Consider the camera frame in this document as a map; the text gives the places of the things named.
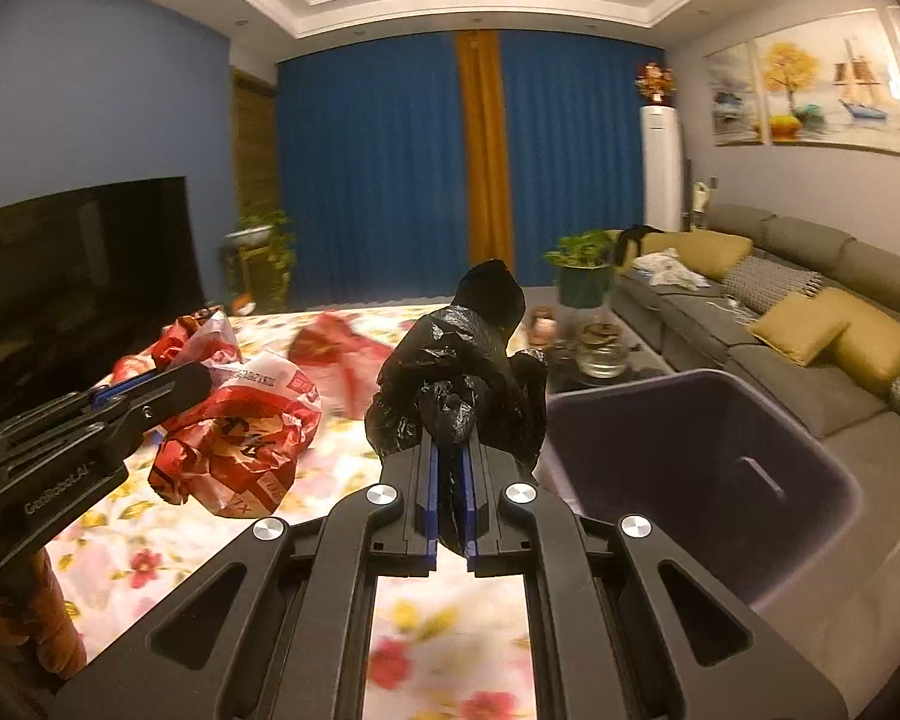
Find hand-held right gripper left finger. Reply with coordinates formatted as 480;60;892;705
49;431;440;720

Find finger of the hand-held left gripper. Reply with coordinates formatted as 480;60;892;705
0;362;215;497
0;370;162;464

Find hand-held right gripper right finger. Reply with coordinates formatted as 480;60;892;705
461;427;848;720

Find red white printed plastic bag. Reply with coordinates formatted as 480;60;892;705
148;349;323;520

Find black plastic bag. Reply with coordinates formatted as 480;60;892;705
364;259;548;472

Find dark purple plastic bin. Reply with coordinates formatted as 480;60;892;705
529;369;867;612

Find crumpled red white bag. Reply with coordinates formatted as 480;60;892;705
112;306;245;385

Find floral tablecloth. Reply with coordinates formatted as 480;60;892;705
34;304;556;720

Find black flat television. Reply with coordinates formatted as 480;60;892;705
0;176;205;412

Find translucent red plastic bag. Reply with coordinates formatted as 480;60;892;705
289;311;395;421

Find plant on wooden stand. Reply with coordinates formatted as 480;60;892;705
222;206;298;310

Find small tea ornament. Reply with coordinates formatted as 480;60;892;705
529;307;563;350

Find glass teapot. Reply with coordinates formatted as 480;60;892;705
574;319;631;380

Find dark coffee table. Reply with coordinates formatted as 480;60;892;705
544;341;677;400

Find plant in green pot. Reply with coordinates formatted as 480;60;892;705
544;231;616;310

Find brown wooden blind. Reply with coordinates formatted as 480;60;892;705
231;66;280;241

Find blue curtain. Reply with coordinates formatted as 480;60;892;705
276;30;472;310
499;28;670;290

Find white clothes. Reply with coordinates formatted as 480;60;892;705
634;247;710;292

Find black cloth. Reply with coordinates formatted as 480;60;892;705
611;225;665;268

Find orange curtain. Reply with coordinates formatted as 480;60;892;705
454;28;517;271

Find yellow cushion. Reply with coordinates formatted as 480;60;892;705
750;291;850;367
810;286;900;397
664;231;755;282

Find white standing air conditioner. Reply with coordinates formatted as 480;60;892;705
640;105;683;235

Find grey sofa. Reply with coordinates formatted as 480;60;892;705
607;202;900;695

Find red gold flower ornament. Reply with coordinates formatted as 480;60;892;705
636;62;677;107

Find small landscape painting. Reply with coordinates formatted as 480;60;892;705
705;41;766;147

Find yellow tree sailboat painting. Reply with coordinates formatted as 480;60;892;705
754;9;900;158

